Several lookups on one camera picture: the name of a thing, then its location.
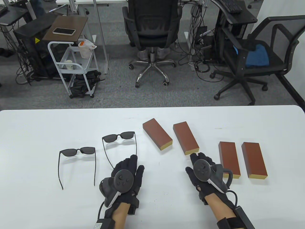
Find person's right hand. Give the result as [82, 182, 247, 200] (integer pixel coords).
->
[185, 152, 228, 205]

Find person's left hand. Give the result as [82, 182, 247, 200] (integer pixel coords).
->
[111, 155, 145, 208]

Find brown storage box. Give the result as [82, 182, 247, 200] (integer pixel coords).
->
[173, 121, 200, 156]
[241, 142, 268, 179]
[142, 118, 173, 151]
[219, 141, 241, 179]

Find black sunglasses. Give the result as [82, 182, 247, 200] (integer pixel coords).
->
[58, 146, 97, 191]
[102, 131, 138, 169]

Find person's left forearm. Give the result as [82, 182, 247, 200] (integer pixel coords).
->
[112, 202, 130, 229]

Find person's right forearm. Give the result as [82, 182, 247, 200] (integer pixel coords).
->
[205, 193, 241, 223]

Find grey white handheld controller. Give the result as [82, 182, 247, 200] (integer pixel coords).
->
[193, 159, 233, 194]
[99, 169, 134, 208]

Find black bag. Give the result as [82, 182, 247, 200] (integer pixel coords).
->
[70, 70, 106, 98]

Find white plastic bag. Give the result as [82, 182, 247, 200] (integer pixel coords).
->
[78, 39, 97, 59]

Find white rolling cart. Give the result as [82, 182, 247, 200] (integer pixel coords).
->
[47, 41, 99, 99]

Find blue seat cushion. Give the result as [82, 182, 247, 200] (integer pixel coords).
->
[245, 44, 270, 68]

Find black computer tower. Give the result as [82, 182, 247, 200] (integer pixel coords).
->
[196, 26, 215, 63]

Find black office chair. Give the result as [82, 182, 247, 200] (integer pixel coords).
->
[122, 0, 183, 88]

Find black mesh armchair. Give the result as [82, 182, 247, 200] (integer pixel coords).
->
[210, 16, 300, 106]

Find white smartphone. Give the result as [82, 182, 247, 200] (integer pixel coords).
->
[52, 27, 76, 36]

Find black computer cabinet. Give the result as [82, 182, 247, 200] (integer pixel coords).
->
[13, 11, 60, 79]

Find brown side table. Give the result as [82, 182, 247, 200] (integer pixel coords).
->
[42, 16, 89, 44]

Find black computer desk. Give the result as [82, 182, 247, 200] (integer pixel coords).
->
[211, 0, 258, 63]

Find black keyboard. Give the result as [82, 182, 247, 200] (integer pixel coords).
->
[217, 0, 243, 13]

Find aluminium frame post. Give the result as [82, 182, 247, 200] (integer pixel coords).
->
[92, 0, 110, 75]

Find tangle of black cables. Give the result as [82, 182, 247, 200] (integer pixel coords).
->
[178, 4, 216, 73]

